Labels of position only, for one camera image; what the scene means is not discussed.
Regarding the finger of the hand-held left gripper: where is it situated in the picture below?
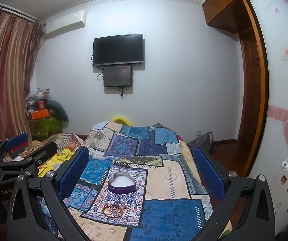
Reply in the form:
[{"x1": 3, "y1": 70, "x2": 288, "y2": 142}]
[
  {"x1": 0, "y1": 141, "x2": 58, "y2": 179},
  {"x1": 0, "y1": 132, "x2": 29, "y2": 167}
]

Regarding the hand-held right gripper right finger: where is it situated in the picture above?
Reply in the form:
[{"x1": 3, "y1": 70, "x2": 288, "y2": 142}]
[{"x1": 192, "y1": 147, "x2": 276, "y2": 241}]

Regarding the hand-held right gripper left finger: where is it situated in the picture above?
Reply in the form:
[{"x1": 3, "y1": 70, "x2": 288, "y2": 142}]
[{"x1": 6, "y1": 146, "x2": 94, "y2": 241}]

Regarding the purple heart-shaped tin box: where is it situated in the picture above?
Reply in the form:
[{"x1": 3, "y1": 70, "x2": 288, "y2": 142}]
[{"x1": 108, "y1": 171, "x2": 136, "y2": 194}]

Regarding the pile of gold jewelry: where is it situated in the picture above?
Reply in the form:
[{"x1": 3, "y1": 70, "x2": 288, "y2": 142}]
[{"x1": 102, "y1": 203, "x2": 129, "y2": 217}]

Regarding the yellow cloth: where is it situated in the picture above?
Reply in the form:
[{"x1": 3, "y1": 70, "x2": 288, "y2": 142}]
[{"x1": 37, "y1": 148, "x2": 70, "y2": 177}]

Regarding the red box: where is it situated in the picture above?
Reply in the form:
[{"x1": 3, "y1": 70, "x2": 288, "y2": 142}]
[{"x1": 10, "y1": 148, "x2": 29, "y2": 160}]

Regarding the green cloth-covered cabinet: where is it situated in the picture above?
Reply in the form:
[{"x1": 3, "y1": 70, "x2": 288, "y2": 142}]
[{"x1": 29, "y1": 117, "x2": 62, "y2": 138}]

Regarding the orange patterned quilt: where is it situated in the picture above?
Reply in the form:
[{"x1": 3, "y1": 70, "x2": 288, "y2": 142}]
[{"x1": 31, "y1": 133, "x2": 87, "y2": 155}]

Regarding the orange box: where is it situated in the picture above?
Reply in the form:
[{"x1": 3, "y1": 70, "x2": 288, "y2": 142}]
[{"x1": 31, "y1": 110, "x2": 50, "y2": 119}]

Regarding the blue patchwork blanket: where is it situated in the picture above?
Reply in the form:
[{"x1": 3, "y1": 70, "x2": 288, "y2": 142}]
[{"x1": 37, "y1": 121, "x2": 213, "y2": 241}]

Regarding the dark green bag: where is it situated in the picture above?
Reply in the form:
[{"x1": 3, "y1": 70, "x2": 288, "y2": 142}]
[{"x1": 46, "y1": 100, "x2": 69, "y2": 123}]

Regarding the pile of toys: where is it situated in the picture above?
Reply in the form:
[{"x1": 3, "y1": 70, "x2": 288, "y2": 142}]
[{"x1": 25, "y1": 88, "x2": 52, "y2": 112}]

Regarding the red striped curtain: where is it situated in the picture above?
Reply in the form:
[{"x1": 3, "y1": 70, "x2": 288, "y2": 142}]
[{"x1": 0, "y1": 7, "x2": 44, "y2": 151}]

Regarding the yellow plastic object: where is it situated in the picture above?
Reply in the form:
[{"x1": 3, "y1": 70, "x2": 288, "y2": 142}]
[{"x1": 111, "y1": 115, "x2": 130, "y2": 125}]

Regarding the white appliance with stickers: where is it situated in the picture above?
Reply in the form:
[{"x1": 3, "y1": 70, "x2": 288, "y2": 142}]
[{"x1": 269, "y1": 161, "x2": 288, "y2": 236}]

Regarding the wooden wardrobe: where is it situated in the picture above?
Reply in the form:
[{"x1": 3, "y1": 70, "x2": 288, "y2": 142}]
[{"x1": 201, "y1": 0, "x2": 270, "y2": 179}]

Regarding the small black monitor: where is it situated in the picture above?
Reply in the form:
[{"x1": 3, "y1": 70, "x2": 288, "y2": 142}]
[{"x1": 103, "y1": 65, "x2": 132, "y2": 88}]

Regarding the white heart-print sliding door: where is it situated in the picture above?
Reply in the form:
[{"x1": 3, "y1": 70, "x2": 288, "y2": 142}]
[{"x1": 244, "y1": 0, "x2": 288, "y2": 181}]

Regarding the white air conditioner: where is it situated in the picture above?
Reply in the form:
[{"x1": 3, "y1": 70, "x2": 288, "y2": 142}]
[{"x1": 44, "y1": 12, "x2": 87, "y2": 39}]

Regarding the black wall television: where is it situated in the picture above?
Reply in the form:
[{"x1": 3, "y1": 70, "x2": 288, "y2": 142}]
[{"x1": 93, "y1": 34, "x2": 144, "y2": 67}]

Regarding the curtain rail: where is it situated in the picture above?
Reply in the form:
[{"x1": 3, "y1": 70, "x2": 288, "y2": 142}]
[{"x1": 0, "y1": 1, "x2": 38, "y2": 22}]

